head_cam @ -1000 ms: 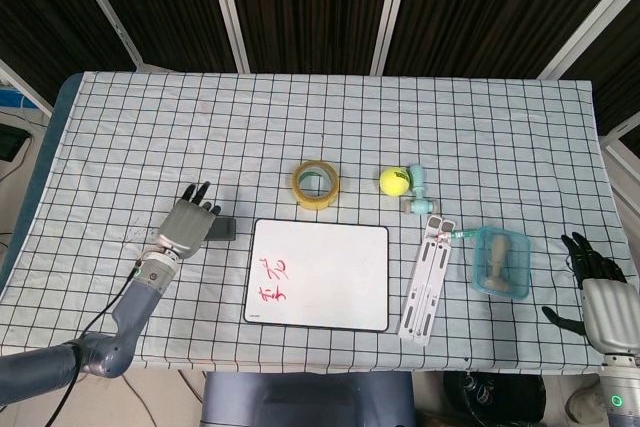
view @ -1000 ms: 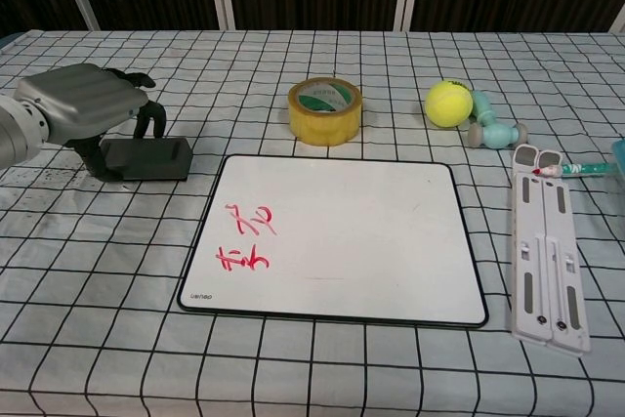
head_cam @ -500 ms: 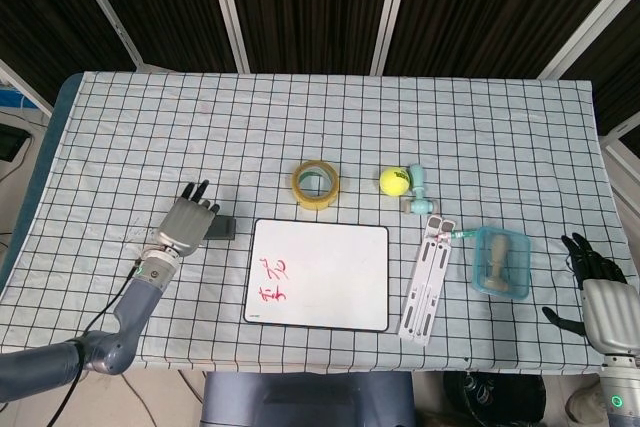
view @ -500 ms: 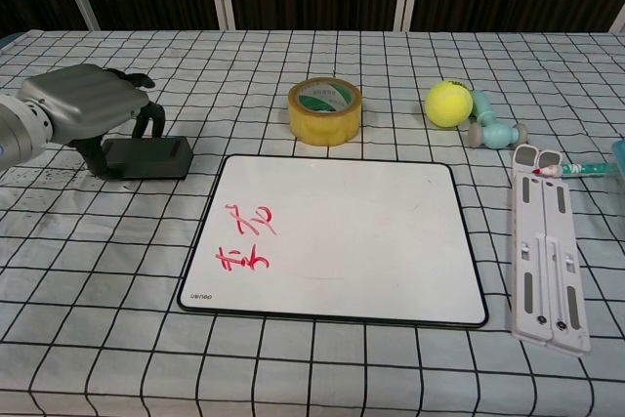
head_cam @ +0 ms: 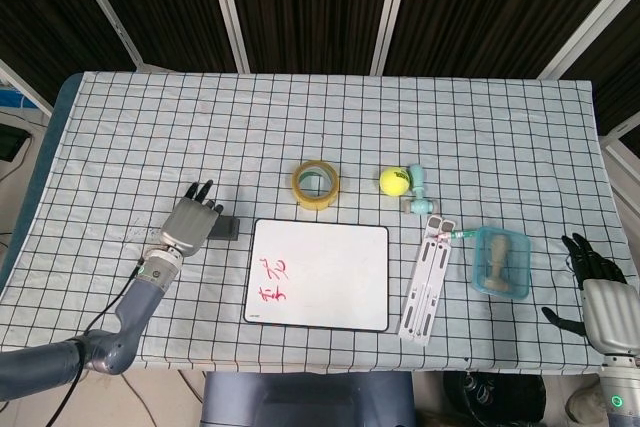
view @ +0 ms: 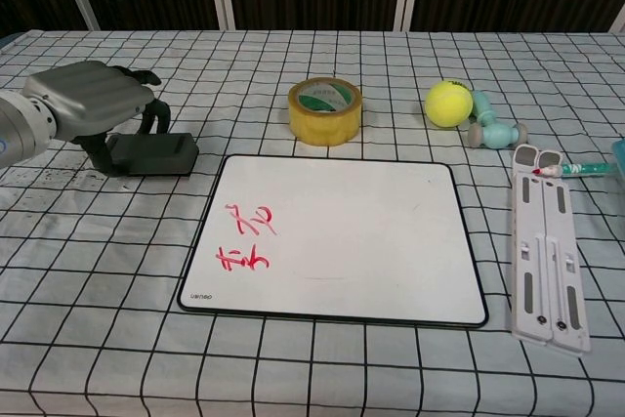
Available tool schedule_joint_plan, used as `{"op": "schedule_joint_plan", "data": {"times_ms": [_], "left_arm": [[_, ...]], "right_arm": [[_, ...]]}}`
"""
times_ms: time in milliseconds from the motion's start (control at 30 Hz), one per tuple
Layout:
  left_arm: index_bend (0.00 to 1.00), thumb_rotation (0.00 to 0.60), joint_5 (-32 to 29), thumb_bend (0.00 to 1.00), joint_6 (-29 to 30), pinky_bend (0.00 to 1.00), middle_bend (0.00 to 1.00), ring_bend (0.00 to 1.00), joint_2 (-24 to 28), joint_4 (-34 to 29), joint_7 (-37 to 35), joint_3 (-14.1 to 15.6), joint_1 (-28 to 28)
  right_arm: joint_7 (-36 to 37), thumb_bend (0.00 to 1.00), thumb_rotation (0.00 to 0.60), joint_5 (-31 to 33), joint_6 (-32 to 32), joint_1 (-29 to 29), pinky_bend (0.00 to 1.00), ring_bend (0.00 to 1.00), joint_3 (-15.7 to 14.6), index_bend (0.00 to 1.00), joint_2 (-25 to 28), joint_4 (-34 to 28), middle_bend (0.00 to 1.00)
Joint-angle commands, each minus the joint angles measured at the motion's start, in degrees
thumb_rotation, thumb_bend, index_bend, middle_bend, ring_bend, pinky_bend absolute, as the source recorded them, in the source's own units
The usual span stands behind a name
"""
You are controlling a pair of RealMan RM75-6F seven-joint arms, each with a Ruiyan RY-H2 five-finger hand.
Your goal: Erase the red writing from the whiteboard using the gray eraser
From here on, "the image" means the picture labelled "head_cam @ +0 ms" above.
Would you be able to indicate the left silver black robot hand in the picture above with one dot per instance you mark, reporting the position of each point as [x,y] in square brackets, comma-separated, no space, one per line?
[187,224]

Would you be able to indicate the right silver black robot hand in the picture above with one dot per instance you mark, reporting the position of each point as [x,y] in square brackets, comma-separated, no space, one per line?
[607,309]

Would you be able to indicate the dark grey whiteboard eraser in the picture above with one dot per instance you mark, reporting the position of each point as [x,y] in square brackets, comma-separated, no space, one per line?
[227,228]

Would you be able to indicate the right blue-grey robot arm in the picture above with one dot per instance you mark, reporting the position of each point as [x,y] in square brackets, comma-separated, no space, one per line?
[622,392]

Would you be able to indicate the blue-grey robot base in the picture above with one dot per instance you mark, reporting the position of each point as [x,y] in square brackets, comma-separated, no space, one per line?
[300,402]

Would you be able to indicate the white dry-erase board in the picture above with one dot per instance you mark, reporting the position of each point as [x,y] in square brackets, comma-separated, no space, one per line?
[330,277]

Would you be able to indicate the teal clear plastic container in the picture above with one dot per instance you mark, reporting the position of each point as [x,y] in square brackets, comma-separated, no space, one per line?
[520,267]

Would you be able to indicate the white black grid tablecloth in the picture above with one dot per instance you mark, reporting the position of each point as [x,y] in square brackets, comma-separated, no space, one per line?
[200,122]

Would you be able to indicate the beige wooden stamp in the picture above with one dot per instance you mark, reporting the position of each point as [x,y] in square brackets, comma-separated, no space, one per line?
[496,262]

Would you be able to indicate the yellow packing tape roll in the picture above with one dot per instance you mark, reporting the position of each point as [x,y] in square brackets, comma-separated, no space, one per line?
[307,199]

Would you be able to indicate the black bin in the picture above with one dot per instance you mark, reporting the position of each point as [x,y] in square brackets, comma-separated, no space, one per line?
[495,397]

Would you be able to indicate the white folding laptop stand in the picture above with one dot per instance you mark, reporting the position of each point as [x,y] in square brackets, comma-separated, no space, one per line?
[425,282]

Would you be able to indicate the yellow tennis ball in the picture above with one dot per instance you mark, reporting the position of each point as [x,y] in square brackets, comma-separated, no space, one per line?
[394,182]

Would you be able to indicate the teal toy hammer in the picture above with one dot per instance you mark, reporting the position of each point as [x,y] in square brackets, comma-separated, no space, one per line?
[419,204]

